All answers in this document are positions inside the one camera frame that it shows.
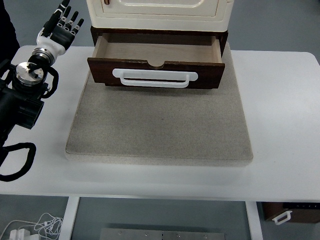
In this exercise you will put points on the white left table leg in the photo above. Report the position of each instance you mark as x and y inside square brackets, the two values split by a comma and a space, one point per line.
[69, 218]

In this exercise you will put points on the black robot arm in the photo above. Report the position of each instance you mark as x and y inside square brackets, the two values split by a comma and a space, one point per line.
[21, 101]

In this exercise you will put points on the black white robotic hand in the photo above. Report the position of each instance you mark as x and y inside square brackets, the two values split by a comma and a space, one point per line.
[58, 30]

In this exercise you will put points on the white spare drawer handle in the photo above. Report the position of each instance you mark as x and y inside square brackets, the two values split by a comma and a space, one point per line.
[282, 218]

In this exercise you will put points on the grey felt mat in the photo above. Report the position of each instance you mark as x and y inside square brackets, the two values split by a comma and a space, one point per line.
[161, 126]

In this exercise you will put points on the white table leg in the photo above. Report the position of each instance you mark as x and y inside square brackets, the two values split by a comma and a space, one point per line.
[254, 220]
[69, 218]

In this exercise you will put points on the white right table leg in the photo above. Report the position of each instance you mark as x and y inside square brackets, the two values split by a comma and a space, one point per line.
[254, 220]

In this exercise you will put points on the white power adapter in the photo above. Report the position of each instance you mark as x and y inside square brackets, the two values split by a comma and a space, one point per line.
[19, 234]

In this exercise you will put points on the dark wooden drawer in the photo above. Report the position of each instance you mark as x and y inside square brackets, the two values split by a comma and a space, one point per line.
[205, 60]

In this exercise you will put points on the spare brown drawer box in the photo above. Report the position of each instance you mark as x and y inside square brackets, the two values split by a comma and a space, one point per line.
[302, 212]

